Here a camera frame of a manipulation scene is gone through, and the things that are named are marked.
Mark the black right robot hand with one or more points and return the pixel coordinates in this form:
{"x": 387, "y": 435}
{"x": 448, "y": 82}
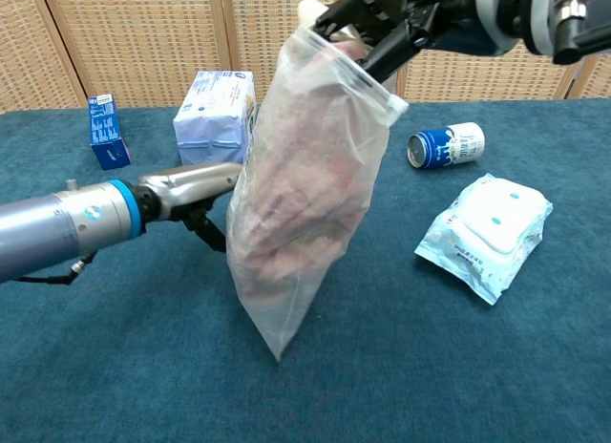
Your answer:
{"x": 429, "y": 13}

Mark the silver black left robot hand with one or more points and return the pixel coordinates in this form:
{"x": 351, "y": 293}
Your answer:
{"x": 191, "y": 185}

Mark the cream pointed shoe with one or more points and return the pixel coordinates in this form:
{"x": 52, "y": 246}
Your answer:
{"x": 310, "y": 11}

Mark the translucent white zip bag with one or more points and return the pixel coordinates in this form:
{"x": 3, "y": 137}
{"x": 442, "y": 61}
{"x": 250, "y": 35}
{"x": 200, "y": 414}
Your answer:
{"x": 305, "y": 128}

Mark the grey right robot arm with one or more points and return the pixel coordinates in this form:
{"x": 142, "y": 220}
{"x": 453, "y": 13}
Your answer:
{"x": 525, "y": 13}

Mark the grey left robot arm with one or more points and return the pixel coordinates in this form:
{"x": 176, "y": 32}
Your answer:
{"x": 48, "y": 228}

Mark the lavender tissue pack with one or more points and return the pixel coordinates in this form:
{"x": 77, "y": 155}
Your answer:
{"x": 210, "y": 128}

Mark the small blue carton box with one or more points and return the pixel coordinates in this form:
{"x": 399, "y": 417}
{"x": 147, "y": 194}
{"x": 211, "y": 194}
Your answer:
{"x": 107, "y": 128}

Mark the blue white drink can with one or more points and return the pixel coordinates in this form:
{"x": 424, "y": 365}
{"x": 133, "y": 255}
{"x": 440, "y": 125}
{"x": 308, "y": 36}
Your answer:
{"x": 453, "y": 147}

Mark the wicker folding screen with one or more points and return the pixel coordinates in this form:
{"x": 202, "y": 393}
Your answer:
{"x": 143, "y": 32}

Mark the light blue wet wipes pack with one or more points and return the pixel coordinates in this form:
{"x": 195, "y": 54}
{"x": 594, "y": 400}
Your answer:
{"x": 487, "y": 233}

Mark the dark teal carpet surface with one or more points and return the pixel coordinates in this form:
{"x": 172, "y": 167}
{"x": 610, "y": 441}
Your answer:
{"x": 429, "y": 366}

